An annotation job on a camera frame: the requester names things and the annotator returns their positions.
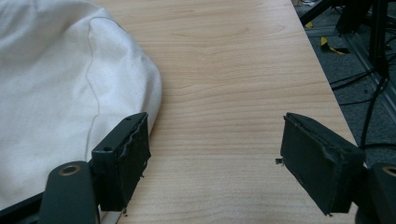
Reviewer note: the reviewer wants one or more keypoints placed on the yellow and black tape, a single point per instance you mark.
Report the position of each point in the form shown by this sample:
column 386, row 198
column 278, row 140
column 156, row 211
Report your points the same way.
column 331, row 46

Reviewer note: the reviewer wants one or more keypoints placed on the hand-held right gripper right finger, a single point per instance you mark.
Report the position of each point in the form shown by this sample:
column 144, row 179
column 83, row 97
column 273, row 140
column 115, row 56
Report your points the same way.
column 320, row 161

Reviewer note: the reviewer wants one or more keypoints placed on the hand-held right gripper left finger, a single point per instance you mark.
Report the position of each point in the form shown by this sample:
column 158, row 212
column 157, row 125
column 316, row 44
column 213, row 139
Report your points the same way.
column 121, row 174

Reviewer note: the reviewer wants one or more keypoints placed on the black metal stand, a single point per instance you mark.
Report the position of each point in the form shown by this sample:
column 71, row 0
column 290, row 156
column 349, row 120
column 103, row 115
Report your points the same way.
column 378, row 37

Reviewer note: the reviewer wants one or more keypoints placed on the white cloth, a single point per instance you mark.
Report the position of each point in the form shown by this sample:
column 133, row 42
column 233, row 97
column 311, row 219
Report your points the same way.
column 62, row 93

